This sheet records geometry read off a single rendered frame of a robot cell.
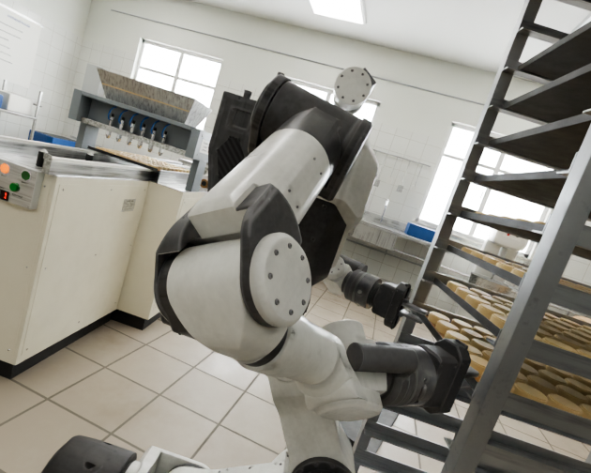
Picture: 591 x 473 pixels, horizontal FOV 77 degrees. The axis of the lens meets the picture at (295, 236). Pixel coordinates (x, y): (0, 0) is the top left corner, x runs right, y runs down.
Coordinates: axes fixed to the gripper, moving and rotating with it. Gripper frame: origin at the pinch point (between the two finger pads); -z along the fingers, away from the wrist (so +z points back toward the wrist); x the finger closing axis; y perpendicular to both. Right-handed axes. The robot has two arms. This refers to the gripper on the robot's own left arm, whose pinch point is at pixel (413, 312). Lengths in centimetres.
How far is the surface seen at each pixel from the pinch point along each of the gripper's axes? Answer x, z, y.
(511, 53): 66, 1, 5
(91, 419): -87, 91, -15
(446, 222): 23.7, 1.4, 4.8
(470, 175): 36.7, 0.2, 5.2
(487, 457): -9.1, -23.9, -29.1
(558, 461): -27, -43, 30
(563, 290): 19.2, -24.1, -29.1
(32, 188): -9, 126, -36
